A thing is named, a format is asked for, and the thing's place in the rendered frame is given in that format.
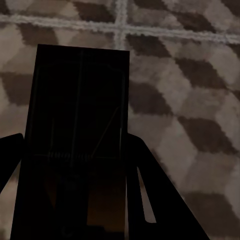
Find mousetrap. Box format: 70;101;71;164
10;44;130;240

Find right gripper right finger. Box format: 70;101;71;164
125;133;210;240

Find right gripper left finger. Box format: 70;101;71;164
0;133;24;193

